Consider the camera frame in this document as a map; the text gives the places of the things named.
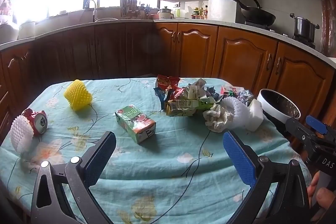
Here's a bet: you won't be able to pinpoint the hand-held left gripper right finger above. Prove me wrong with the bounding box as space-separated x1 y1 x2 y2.
223 130 310 224

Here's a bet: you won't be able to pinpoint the green juice carton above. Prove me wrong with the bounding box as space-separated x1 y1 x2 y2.
115 105 156 144

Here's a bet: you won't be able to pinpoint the white rimmed trash bin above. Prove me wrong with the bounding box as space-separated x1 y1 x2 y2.
257 89 301 135

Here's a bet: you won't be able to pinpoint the flattened yellow green carton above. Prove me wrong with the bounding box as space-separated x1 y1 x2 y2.
165 99 218 117

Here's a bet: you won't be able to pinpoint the white foam fruit net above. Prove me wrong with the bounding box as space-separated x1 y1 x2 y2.
222 97 250 130
10 115 34 155

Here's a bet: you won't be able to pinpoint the white foam block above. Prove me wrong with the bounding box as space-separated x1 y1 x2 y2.
247 99 264 132

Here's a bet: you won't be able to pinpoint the crumpled paper tissue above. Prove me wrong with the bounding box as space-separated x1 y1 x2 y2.
203 104 235 133

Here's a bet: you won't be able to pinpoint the white electric cooker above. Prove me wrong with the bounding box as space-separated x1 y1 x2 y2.
158 6 174 20

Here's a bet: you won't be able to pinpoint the crumpled white paper carton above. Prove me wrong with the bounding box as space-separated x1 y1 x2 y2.
187 79 208 102

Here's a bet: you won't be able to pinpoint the red green crumpled wrapper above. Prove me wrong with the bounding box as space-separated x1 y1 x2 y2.
171 88 190 102

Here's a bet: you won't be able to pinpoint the silver wrapper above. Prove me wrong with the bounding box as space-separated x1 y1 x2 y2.
237 90 254 107

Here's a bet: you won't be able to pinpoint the dish rack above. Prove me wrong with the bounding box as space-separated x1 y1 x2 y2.
120 0 140 19

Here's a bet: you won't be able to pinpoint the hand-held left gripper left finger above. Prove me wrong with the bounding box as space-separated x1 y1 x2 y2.
31 131 117 224

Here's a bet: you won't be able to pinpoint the red snack packet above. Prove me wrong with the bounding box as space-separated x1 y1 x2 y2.
155 75 181 90

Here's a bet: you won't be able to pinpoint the teal floral tablecloth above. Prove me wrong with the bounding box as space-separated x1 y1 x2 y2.
0 77 313 224

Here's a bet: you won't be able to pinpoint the black wok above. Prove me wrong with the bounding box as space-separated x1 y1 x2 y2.
227 0 277 26

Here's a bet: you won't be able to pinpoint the yellow foam fruit net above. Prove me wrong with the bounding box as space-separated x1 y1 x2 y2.
63 79 93 111

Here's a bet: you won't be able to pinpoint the person's right hand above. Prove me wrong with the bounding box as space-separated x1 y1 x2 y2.
307 172 336 214

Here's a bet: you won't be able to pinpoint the steel cooking pot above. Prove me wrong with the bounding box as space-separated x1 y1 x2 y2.
290 13 320 41

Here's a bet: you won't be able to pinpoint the blue snack packet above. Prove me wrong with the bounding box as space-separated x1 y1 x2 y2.
154 87 171 109

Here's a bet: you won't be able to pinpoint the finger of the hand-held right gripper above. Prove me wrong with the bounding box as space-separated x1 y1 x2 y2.
306 115 336 142
286 118 319 153

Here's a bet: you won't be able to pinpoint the wooden base cabinets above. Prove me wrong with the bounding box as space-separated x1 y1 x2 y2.
0 21 336 140

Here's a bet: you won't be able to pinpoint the crushed red can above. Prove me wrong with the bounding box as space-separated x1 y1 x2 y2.
21 109 48 136

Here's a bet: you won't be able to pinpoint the red white milk carton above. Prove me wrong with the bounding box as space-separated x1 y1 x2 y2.
220 85 244 96

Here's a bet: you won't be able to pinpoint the chrome faucet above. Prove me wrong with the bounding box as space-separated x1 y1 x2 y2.
84 0 97 22

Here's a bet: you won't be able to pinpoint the gas stove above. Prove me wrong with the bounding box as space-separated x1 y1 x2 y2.
244 20 317 49

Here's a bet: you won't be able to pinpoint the blue candy wrapper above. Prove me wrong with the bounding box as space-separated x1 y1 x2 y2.
206 86 220 99

